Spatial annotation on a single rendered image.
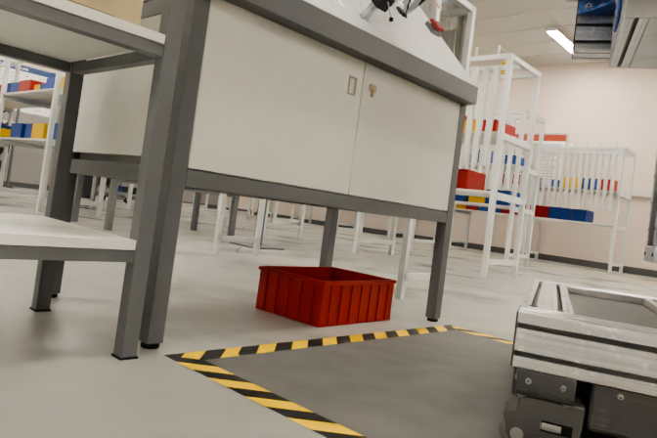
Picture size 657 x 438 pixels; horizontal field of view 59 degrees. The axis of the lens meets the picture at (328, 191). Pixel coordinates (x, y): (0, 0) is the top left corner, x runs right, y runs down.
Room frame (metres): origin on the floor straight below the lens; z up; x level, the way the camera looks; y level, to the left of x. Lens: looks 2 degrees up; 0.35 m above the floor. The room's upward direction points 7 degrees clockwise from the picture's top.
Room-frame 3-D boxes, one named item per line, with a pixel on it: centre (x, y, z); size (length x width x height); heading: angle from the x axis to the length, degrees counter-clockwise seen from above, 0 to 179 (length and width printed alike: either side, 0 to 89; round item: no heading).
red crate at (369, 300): (1.96, -0.04, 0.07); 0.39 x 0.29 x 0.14; 140
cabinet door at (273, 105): (1.49, 0.14, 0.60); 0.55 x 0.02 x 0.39; 137
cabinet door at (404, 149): (1.89, -0.24, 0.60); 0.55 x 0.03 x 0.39; 137
